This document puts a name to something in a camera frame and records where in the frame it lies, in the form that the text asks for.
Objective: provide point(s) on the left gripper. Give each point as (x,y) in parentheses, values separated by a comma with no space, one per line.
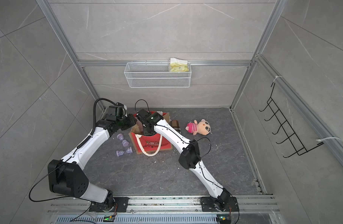
(133,120)

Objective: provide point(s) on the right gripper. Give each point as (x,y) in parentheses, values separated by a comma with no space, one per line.
(147,133)

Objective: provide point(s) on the purple hourglass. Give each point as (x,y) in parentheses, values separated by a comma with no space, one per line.
(122,152)
(124,142)

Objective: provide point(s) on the red burlap canvas bag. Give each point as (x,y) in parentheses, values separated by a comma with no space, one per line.
(147,145)

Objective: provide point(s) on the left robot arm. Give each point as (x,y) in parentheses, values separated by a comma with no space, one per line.
(66,176)

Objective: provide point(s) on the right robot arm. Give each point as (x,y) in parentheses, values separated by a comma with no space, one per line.
(220,198)

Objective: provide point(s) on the plaid glasses case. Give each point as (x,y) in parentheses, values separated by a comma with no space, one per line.
(175,125)

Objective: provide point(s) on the pink plush pig doll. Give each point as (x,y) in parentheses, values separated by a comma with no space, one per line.
(202,127)

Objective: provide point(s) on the yellow wipes packet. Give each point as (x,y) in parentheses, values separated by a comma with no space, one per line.
(178,65)

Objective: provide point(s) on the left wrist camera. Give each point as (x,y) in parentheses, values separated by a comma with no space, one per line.
(117,111)

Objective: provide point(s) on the white wire mesh basket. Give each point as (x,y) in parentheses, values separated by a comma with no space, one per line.
(156,75)

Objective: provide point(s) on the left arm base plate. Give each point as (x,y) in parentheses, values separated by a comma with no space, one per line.
(118,204)

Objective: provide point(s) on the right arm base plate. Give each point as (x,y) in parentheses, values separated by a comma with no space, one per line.
(210,204)

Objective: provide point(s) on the black wire hook rack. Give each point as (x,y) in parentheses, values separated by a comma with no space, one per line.
(285,126)

